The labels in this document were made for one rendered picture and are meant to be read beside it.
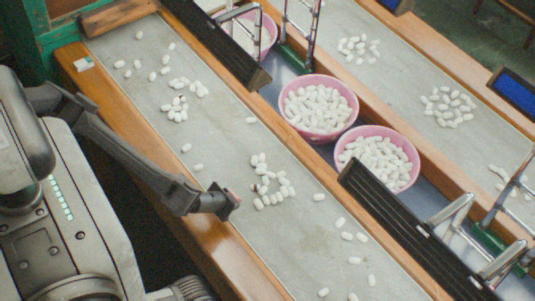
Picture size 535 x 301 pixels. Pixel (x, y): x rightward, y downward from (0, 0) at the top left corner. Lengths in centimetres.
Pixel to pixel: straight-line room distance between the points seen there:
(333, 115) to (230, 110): 34
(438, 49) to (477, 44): 133
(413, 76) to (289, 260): 87
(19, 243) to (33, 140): 20
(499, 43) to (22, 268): 313
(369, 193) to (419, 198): 55
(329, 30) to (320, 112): 42
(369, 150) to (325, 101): 24
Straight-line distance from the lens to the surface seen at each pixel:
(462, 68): 222
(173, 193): 148
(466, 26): 368
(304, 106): 200
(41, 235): 91
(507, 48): 364
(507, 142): 208
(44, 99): 152
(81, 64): 210
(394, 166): 188
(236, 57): 162
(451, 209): 136
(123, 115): 194
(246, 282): 159
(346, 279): 165
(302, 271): 164
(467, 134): 204
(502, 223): 184
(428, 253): 134
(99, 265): 88
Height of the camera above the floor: 220
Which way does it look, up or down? 53 degrees down
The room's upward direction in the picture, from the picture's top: 4 degrees clockwise
